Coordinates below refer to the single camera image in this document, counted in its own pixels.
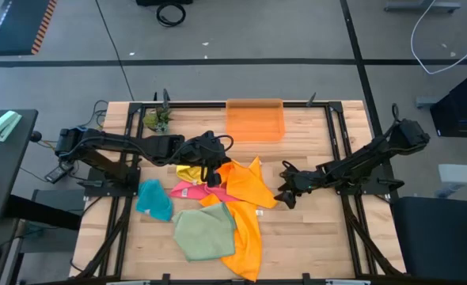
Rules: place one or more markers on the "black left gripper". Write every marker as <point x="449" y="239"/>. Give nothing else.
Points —
<point x="207" y="150"/>

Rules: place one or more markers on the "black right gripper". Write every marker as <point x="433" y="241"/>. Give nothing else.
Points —
<point x="308" y="180"/>

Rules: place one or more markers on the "yellow microfiber towel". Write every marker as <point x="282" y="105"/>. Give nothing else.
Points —
<point x="190" y="174"/>

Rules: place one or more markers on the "pink microfiber towel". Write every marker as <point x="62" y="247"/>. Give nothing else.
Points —
<point x="190" y="192"/>

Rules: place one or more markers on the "orange microfiber towel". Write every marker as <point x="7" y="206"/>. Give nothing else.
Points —
<point x="249" y="182"/>
<point x="247" y="237"/>

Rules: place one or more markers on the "light green microfiber towel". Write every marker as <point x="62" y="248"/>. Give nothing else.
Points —
<point x="203" y="233"/>

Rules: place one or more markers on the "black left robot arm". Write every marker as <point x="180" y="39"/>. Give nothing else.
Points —
<point x="154" y="146"/>

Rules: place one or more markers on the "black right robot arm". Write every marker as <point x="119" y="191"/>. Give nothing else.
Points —
<point x="360" y="162"/>

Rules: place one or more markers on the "teal microfiber towel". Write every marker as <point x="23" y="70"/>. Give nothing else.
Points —
<point x="154" y="200"/>

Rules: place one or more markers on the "translucent orange plastic bin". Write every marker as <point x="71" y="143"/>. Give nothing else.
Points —
<point x="255" y="122"/>

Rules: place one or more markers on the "small potted succulent plant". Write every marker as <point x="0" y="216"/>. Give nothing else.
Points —
<point x="158" y="118"/>

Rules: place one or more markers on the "black remote control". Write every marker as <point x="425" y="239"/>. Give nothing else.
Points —
<point x="57" y="174"/>

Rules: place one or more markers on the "dark blue chair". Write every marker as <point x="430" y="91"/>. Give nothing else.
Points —
<point x="439" y="237"/>

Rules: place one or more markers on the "light grey desk part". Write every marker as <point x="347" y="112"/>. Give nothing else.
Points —
<point x="463" y="174"/>

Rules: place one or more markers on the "black round knob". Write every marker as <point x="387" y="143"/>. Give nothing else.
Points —
<point x="35" y="136"/>

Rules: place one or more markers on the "black cabinet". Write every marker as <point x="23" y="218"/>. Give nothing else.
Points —
<point x="463" y="107"/>

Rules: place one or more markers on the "black side desk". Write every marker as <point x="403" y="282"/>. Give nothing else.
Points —
<point x="4" y="178"/>

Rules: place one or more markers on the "mint green stapler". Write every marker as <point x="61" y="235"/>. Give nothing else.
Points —
<point x="4" y="124"/>

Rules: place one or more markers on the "grey desk foot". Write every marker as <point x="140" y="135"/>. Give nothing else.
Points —
<point x="415" y="6"/>

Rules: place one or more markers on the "black mat with orange stripes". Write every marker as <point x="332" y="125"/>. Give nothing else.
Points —
<point x="20" y="27"/>

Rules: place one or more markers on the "black aluminium rig frame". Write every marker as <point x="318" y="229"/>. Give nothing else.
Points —
<point x="194" y="105"/>

